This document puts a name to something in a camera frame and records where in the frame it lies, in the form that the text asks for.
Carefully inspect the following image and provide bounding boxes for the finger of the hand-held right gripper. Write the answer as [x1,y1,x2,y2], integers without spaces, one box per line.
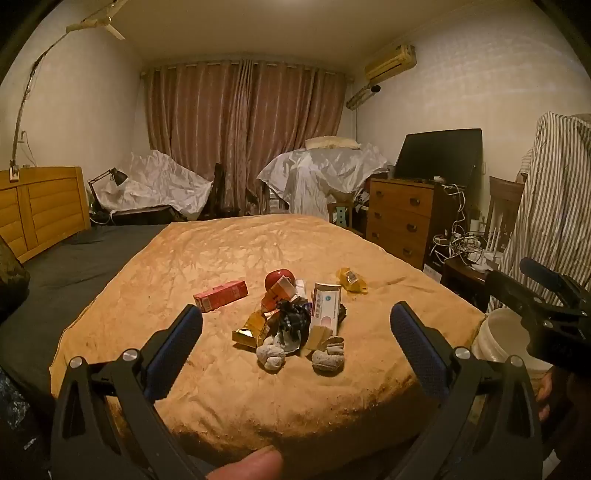
[486,270,552,315]
[519,257,591,301]

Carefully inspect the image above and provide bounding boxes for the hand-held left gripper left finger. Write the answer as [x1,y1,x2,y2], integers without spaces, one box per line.
[50,304,204,480]

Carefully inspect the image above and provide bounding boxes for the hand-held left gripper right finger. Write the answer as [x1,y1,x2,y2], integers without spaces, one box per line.
[390,301,543,480]

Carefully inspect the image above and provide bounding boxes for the white plastic bucket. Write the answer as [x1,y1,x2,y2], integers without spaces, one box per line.
[471,308,554,376]

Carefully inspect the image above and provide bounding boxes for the black plaid wrapper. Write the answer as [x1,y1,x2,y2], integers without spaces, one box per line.
[276,301,311,346]

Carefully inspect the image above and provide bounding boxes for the person's left hand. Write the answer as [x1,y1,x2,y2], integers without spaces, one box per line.
[205,449,284,480]

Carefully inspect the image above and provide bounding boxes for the dark side table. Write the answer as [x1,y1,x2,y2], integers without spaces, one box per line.
[441,256,497,312]

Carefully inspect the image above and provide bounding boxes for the red cardboard box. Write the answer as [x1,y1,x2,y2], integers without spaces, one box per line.
[193,279,249,312]

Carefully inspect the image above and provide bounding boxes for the wooden chair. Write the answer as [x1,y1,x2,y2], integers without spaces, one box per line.
[482,176,527,250]

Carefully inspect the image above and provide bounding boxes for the striped cloth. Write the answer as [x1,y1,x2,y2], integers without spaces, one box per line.
[489,111,591,310]

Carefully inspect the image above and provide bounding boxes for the gold foil box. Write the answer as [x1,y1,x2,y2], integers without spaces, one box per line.
[302,323,335,357]
[231,310,278,352]

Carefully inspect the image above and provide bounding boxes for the grey sock right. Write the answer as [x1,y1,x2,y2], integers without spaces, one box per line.
[311,348,345,374]

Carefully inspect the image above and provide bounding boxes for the grey sock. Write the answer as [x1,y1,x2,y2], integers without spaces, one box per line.
[311,348,345,374]
[256,338,286,371]

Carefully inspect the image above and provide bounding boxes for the yellow snack packet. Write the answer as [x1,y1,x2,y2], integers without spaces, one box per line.
[335,267,369,295]

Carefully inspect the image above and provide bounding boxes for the orange blanket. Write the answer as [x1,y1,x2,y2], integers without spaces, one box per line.
[48,213,485,467]

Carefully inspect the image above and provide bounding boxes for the grey sock left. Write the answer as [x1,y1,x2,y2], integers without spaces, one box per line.
[256,338,286,371]

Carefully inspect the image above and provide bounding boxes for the orange small box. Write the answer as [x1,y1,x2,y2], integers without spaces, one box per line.
[261,278,296,311]

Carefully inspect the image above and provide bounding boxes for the wooden chest of drawers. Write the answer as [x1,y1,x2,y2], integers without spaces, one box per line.
[365,178,451,271]

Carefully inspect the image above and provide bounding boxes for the red apple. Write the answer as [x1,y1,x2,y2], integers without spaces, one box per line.
[264,268,296,292]

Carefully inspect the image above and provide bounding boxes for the dark grey bed sheet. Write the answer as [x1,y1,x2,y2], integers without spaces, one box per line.
[0,224,169,402]

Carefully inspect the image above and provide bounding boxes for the black flat screen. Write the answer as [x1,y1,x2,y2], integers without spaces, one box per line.
[392,128,483,183]

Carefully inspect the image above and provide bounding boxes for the green stool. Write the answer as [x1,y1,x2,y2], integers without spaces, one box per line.
[329,205,355,228]

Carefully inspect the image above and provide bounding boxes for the white crumpled cover sheet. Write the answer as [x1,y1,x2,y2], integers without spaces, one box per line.
[92,150,214,220]

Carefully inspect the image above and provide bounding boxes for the dark patterned pillow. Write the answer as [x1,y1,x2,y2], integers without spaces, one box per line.
[0,235,31,319]

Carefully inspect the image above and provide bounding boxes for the black desk lamp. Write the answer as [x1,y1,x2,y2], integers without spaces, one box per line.
[87,168,129,217]

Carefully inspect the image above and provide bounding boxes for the wooden headboard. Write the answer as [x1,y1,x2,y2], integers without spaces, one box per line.
[0,166,92,264]

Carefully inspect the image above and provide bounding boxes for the white shiny cover sheet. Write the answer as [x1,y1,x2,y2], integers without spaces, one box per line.
[256,141,389,215]

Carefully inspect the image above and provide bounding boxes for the cream pillow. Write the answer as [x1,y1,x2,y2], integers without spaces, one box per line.
[305,135,361,150]

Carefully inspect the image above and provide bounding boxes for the brown curtain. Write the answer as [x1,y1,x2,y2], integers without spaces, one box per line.
[141,60,348,217]

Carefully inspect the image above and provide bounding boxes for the ceiling fan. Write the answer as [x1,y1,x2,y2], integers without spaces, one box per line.
[65,4,126,41]

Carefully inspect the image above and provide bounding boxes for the tangle of white cables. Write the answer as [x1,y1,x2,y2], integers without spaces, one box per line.
[431,182,502,271]

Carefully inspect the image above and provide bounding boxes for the wall cable duct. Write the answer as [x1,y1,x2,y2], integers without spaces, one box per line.
[345,85,376,112]

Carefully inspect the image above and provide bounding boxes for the wall air conditioner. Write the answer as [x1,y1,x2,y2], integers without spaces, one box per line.
[364,44,417,84]

